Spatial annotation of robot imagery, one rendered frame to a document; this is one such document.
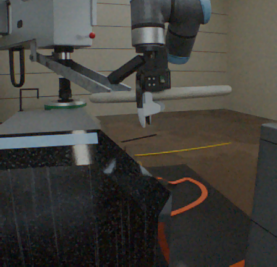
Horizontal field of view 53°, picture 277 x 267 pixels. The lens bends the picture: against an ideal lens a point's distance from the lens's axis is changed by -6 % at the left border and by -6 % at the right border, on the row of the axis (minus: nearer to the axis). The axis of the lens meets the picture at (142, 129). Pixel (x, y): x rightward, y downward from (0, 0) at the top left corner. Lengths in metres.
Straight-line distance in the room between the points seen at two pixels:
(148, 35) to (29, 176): 0.51
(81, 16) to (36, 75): 4.94
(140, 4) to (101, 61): 5.78
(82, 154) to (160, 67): 0.35
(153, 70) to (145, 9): 0.16
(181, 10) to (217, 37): 7.06
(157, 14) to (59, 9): 0.73
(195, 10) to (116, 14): 5.94
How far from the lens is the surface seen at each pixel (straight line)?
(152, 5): 0.77
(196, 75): 7.46
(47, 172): 0.88
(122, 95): 0.80
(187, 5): 0.80
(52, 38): 1.40
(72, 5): 1.47
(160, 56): 0.77
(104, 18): 6.64
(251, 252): 1.40
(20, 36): 1.79
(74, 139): 0.91
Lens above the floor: 1.06
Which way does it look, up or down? 12 degrees down
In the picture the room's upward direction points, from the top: straight up
